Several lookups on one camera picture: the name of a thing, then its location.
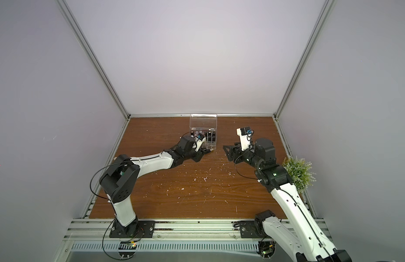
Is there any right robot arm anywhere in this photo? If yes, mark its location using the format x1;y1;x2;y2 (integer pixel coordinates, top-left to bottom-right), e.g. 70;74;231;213
223;138;352;262

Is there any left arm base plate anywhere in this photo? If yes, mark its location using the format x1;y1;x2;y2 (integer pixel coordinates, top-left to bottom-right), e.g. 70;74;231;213
109;219;155;239

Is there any clear acrylic lipstick organizer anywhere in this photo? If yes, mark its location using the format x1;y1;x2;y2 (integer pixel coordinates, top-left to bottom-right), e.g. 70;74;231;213
189;114;218;150

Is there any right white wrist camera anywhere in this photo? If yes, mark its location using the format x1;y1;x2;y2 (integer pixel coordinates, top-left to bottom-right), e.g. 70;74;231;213
236;127;254;151

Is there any aluminium front rail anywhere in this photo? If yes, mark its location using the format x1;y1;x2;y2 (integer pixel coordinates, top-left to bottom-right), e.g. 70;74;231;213
63;218;252;241

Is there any right controller board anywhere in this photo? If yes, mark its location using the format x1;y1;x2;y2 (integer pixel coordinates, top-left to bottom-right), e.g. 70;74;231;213
257;241;276;259

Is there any green artificial plant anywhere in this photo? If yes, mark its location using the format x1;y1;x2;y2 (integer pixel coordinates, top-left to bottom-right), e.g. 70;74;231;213
283;157;316;193

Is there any controller board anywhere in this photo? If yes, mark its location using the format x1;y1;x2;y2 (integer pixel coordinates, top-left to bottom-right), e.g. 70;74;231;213
118;241;137;260
257;241;276;259

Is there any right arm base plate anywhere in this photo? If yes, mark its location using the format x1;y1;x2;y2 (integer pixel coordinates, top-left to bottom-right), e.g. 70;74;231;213
233;219;272;239

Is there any left controller board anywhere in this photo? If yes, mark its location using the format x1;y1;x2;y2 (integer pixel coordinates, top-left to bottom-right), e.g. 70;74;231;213
118;241;137;260

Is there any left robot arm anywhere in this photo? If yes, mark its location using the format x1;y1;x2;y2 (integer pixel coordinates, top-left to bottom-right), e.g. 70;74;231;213
99;135;211;229

